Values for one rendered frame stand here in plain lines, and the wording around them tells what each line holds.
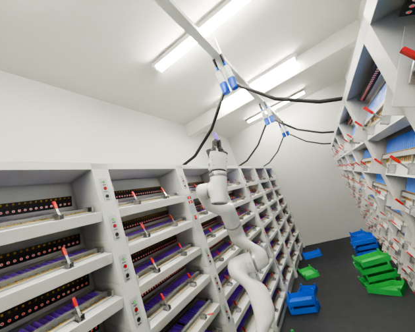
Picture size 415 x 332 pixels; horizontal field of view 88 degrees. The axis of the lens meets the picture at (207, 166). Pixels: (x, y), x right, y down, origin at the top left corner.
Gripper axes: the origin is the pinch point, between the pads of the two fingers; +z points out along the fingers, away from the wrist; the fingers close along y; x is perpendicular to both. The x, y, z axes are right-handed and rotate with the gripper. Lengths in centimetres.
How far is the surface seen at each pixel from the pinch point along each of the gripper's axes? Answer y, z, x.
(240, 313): 57, -103, -78
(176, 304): -6, -81, -45
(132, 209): -35, -30, -40
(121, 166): -43, -5, -40
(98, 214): -51, -34, -28
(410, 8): 6, -2, 79
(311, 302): 164, -113, -103
